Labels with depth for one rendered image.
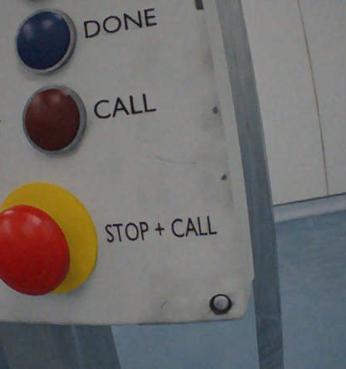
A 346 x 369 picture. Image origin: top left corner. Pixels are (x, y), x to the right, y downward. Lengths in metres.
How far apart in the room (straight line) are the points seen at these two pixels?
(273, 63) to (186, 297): 3.76
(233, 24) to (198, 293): 1.18
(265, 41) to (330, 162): 0.89
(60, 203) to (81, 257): 0.03
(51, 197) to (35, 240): 0.03
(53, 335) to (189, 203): 0.15
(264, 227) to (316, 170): 2.66
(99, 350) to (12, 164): 0.16
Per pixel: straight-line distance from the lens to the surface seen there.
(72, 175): 0.28
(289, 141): 4.05
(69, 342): 0.38
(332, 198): 4.17
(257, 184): 1.45
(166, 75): 0.26
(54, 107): 0.27
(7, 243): 0.26
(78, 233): 0.28
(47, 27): 0.27
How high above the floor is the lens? 1.01
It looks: 10 degrees down
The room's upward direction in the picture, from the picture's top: 8 degrees counter-clockwise
